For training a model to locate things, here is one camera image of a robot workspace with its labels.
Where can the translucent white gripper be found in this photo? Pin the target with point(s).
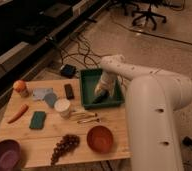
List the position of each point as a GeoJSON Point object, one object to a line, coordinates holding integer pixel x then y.
{"type": "Point", "coordinates": [106, 82]}

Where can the black dish brush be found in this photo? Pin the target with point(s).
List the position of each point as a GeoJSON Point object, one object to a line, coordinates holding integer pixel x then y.
{"type": "Point", "coordinates": [100, 97]}

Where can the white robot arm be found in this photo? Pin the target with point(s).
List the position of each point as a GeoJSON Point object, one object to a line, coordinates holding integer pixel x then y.
{"type": "Point", "coordinates": [151, 98]}

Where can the red-brown bowl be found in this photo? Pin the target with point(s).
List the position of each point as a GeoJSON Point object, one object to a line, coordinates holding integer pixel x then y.
{"type": "Point", "coordinates": [100, 139]}

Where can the purple bowl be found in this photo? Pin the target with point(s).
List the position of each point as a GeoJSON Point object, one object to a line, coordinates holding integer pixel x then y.
{"type": "Point", "coordinates": [10, 154]}

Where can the green plastic tray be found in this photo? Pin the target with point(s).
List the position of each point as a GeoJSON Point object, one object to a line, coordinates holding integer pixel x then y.
{"type": "Point", "coordinates": [92, 96]}

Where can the black rectangular block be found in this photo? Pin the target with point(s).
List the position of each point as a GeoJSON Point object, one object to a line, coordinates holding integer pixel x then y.
{"type": "Point", "coordinates": [69, 91]}

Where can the golden spoon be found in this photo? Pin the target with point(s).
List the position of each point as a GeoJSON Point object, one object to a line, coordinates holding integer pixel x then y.
{"type": "Point", "coordinates": [88, 121]}

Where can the black power adapter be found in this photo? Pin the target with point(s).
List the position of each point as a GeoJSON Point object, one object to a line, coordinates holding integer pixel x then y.
{"type": "Point", "coordinates": [68, 71]}

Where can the white cup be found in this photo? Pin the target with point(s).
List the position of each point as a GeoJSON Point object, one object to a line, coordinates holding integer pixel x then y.
{"type": "Point", "coordinates": [63, 107]}

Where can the light blue cloth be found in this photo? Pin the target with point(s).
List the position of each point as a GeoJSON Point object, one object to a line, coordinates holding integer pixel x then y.
{"type": "Point", "coordinates": [45, 94]}

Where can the dark grape bunch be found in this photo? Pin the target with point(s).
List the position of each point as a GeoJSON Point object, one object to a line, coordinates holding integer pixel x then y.
{"type": "Point", "coordinates": [68, 144]}

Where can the wooden table board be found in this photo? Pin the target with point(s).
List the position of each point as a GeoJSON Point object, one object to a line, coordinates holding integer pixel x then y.
{"type": "Point", "coordinates": [38, 145]}

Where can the green sponge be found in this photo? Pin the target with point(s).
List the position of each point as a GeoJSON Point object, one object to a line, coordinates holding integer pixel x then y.
{"type": "Point", "coordinates": [37, 120]}

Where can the black office chair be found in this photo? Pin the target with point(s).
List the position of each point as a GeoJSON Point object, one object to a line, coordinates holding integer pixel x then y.
{"type": "Point", "coordinates": [147, 15]}

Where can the orange carrot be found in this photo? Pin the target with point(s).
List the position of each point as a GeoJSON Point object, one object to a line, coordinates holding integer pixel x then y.
{"type": "Point", "coordinates": [21, 111]}

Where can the orange-lidded spice jar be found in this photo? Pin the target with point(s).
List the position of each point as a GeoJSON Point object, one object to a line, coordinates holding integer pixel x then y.
{"type": "Point", "coordinates": [20, 87]}

